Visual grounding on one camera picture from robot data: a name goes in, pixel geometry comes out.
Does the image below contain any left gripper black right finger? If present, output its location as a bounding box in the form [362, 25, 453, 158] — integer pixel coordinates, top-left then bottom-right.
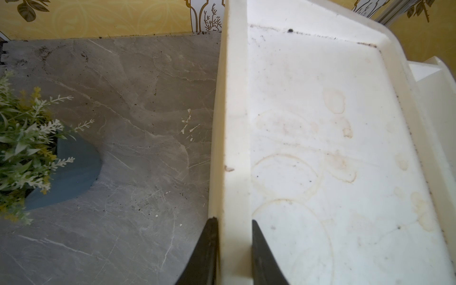
[252, 220, 289, 285]

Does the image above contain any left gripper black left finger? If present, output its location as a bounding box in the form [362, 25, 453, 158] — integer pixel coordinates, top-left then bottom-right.
[175, 217, 219, 285]

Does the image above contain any white plastic drawer cabinet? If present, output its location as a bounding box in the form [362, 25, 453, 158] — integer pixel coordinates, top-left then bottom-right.
[209, 1, 456, 285]

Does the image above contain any green artificial potted plant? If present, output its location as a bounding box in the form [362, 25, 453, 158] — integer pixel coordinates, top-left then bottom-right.
[1, 71, 102, 224]

